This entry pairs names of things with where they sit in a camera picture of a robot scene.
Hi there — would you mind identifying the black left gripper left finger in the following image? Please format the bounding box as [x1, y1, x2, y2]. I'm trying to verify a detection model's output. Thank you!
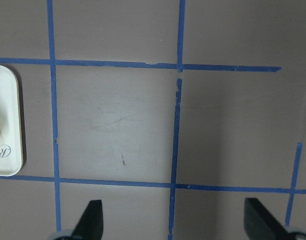
[71, 200, 103, 240]

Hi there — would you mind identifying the cream plastic tray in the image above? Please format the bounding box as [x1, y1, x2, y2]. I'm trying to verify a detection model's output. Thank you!
[0, 65, 24, 177]

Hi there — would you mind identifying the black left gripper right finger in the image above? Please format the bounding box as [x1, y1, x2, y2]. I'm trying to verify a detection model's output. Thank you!
[244, 198, 288, 240]

